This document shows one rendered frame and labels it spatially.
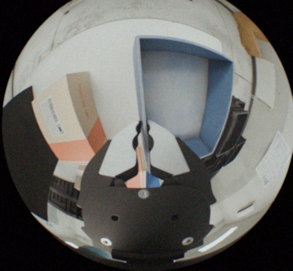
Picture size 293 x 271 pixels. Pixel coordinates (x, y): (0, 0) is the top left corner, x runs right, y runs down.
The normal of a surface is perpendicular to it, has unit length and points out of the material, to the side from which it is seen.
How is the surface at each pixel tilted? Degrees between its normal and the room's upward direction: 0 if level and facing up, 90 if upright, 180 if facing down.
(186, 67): 1
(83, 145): 0
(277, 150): 90
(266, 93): 90
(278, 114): 90
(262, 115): 90
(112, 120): 0
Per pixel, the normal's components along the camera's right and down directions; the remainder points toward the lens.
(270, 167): -0.99, 0.12
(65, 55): 0.16, 0.52
